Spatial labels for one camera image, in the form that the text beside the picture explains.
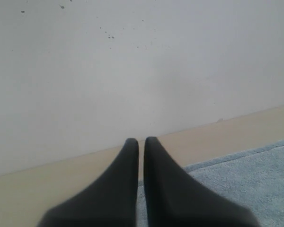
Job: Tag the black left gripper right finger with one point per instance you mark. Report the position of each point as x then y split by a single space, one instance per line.
175 199

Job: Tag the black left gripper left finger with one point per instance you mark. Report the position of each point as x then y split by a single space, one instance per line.
110 201

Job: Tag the light blue fleece towel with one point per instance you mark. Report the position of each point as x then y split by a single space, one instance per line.
253 178

